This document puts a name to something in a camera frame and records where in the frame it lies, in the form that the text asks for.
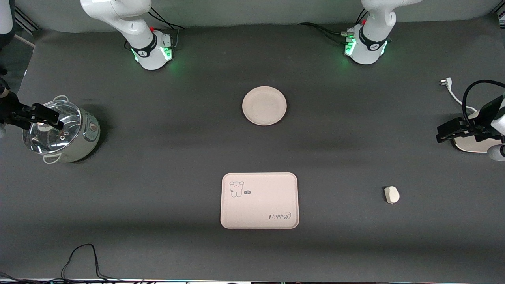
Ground white steamed bun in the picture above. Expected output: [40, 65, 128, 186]
[384, 186, 400, 204]

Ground round beige plate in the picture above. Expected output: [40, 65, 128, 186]
[242, 86, 287, 126]

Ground beige rabbit print tray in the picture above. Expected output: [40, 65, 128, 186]
[220, 172, 299, 229]

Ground glass pot lid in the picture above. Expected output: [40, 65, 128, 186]
[22, 100, 82, 154]

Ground white round appliance base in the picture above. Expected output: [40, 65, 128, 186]
[452, 112, 505, 153]

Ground steel pot with glass lid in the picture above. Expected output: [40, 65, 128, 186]
[23, 95, 101, 164]

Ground white power plug cable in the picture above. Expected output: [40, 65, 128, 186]
[439, 78, 478, 113]

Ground aluminium frame rail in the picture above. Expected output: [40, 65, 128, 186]
[14, 7, 40, 33]

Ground thin black looped cable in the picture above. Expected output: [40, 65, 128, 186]
[59, 244, 119, 282]

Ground black right arm base cables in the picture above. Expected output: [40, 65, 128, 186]
[148, 7, 185, 52]

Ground black arm base cables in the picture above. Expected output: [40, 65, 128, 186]
[298, 9, 369, 45]
[148, 7, 185, 52]

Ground black left arm base cables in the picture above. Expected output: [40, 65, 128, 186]
[298, 9, 369, 45]

